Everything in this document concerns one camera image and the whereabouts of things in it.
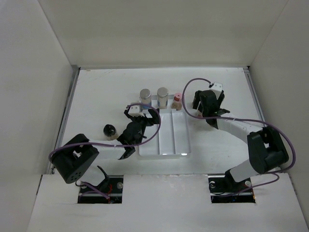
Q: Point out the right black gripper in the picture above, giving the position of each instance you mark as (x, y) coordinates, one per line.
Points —
(197, 101)

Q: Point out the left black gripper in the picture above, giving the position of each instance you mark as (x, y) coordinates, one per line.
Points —
(150, 122)

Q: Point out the silver-lid bead jar blue label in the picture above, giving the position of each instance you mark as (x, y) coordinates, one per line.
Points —
(145, 98)

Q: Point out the pink-cap spice bottle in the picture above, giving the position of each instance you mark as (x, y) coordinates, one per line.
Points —
(177, 101)

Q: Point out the black round-top beige bottle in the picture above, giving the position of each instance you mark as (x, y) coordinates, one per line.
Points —
(110, 132)

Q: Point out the white-lid red-label jar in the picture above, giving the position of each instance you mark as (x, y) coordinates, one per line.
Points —
(199, 114)

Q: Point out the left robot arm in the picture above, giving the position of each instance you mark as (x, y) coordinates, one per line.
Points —
(74, 158)

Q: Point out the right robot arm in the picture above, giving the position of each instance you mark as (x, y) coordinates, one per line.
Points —
(266, 150)

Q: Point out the white divided organizer tray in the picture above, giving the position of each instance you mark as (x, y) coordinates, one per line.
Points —
(172, 140)

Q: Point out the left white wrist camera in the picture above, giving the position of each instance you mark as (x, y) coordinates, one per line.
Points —
(135, 110)

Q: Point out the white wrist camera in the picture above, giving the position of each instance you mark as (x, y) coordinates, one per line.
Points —
(217, 88)
(135, 110)

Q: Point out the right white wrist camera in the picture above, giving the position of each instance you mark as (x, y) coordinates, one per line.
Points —
(217, 88)

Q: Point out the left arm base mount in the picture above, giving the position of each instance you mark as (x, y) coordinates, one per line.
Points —
(108, 191)

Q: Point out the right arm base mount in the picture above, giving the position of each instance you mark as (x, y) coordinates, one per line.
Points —
(223, 190)

